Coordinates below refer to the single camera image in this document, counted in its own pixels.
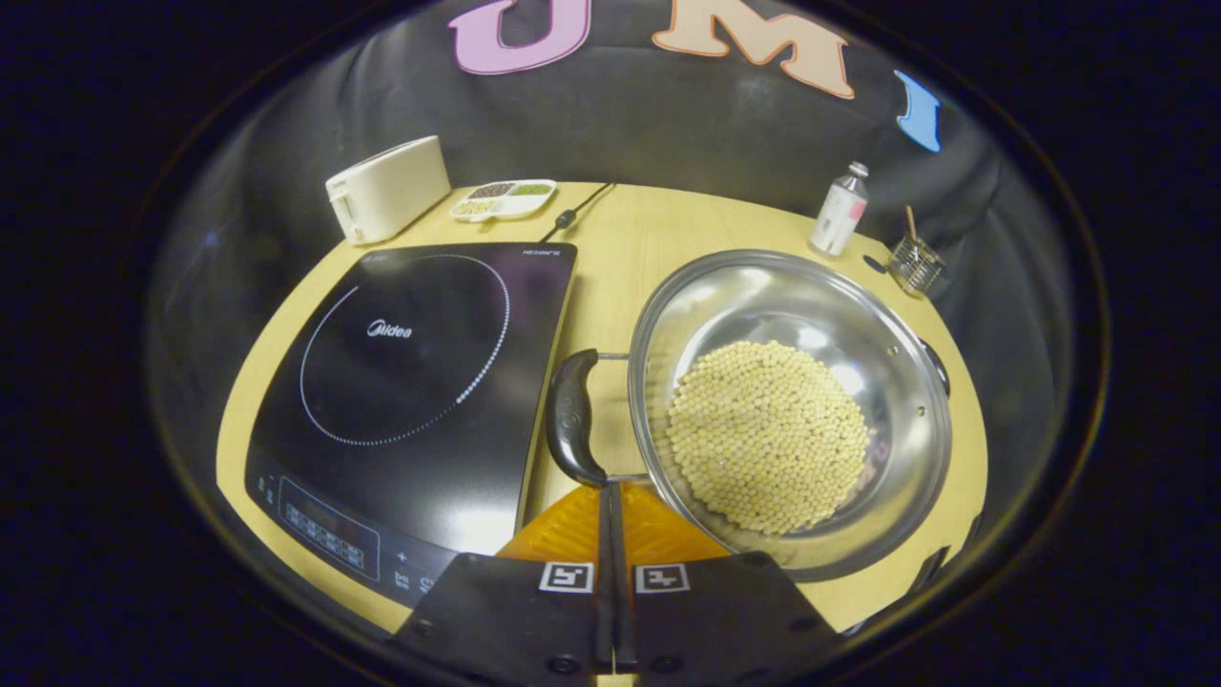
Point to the wooden stick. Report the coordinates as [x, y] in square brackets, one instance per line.
[911, 221]

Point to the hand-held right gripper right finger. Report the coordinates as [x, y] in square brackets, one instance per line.
[725, 620]

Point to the white divided dish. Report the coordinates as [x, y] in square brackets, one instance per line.
[510, 203]

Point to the pile of yellow beans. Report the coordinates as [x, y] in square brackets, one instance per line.
[763, 439]

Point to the heap of green beans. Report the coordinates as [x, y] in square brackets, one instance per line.
[530, 189]

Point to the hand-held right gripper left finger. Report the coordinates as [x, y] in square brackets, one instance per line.
[515, 620]

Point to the black induction cooktop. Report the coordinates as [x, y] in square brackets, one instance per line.
[410, 420]

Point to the small heap of pale beans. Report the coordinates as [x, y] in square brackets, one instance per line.
[474, 206]

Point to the white bottle with pink label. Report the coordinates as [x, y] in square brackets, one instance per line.
[839, 215]

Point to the white toaster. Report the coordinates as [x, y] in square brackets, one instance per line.
[391, 191]

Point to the heap of brown beans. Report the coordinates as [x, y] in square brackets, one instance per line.
[491, 190]

